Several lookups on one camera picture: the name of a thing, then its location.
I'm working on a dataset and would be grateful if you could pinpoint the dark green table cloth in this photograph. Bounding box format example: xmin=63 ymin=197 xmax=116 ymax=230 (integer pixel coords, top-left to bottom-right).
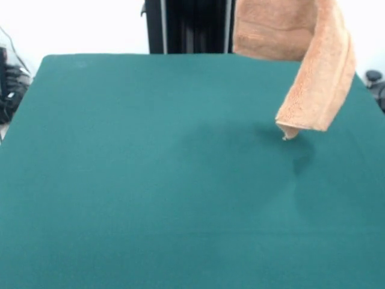
xmin=0 ymin=53 xmax=385 ymax=289

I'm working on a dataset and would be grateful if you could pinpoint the tan terry towel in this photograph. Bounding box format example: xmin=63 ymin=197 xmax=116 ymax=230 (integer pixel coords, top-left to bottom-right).
xmin=233 ymin=0 xmax=357 ymax=141

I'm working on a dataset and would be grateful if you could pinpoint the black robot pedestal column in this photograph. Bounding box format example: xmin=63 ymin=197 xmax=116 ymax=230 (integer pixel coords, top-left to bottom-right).
xmin=140 ymin=0 xmax=238 ymax=55

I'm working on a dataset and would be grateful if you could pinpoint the grey black tripod base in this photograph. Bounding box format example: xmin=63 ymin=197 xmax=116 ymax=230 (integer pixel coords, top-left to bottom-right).
xmin=365 ymin=69 xmax=385 ymax=114
xmin=0 ymin=46 xmax=32 ymax=124

